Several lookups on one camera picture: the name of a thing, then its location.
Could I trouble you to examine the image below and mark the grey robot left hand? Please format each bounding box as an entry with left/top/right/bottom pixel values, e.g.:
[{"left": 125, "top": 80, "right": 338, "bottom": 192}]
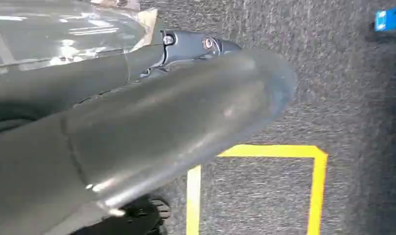
[{"left": 0, "top": 0, "right": 297, "bottom": 235}]

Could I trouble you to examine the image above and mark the black robot foot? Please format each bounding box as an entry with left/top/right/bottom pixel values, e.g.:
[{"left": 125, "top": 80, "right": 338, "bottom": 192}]
[{"left": 71, "top": 194, "right": 171, "bottom": 235}]

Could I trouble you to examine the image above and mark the blue metal shelf rack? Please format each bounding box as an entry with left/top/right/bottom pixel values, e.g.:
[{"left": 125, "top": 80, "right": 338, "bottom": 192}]
[{"left": 374, "top": 3, "right": 396, "bottom": 32}]

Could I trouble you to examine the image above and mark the yellow floor tape rectangle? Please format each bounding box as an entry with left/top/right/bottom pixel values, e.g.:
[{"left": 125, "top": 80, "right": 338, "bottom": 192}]
[{"left": 186, "top": 144, "right": 328, "bottom": 235}]

